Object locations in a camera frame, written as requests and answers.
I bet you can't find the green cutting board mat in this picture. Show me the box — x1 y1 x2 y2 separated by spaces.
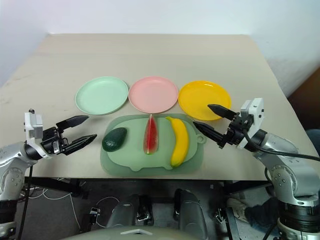
100 113 207 175

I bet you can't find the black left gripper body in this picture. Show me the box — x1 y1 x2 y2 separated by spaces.
39 126 70 156

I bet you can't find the white floor cable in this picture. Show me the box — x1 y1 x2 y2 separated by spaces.
24 177 121 226

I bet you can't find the red watermelon slice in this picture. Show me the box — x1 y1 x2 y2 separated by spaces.
142 113 159 156

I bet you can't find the dark rounded robot leg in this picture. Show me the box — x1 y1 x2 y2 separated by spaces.
173 188 210 240
106 194 153 230

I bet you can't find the grey robot torso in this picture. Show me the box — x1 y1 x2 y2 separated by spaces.
58 226 211 240

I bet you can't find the yellow plate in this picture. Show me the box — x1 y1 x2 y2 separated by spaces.
178 80 232 122

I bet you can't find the dark green avocado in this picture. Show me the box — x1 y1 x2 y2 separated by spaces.
101 127 129 153

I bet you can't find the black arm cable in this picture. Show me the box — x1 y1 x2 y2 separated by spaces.
17 166 35 240
242 129 320 163

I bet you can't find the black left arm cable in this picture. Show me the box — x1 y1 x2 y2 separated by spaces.
17 166 35 240

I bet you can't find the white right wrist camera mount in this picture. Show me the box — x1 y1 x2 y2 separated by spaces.
235 97 265 150

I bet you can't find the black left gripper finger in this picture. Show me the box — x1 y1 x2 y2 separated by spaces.
61 133 98 154
56 115 90 130

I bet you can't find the light green plate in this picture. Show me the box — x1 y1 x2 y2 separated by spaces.
75 76 129 116

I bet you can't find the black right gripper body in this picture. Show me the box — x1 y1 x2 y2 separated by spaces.
216 113 251 150

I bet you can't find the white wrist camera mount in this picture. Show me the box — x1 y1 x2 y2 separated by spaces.
23 108 53 160
235 97 265 150

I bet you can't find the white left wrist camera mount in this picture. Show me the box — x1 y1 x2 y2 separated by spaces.
23 108 53 160

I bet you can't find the yellow banana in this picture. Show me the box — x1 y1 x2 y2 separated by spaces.
165 116 189 168

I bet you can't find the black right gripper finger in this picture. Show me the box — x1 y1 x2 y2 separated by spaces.
207 104 237 121
192 121 226 145

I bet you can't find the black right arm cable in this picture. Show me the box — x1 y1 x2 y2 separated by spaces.
242 129 320 163

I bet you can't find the pink plate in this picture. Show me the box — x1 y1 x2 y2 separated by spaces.
128 76 179 114

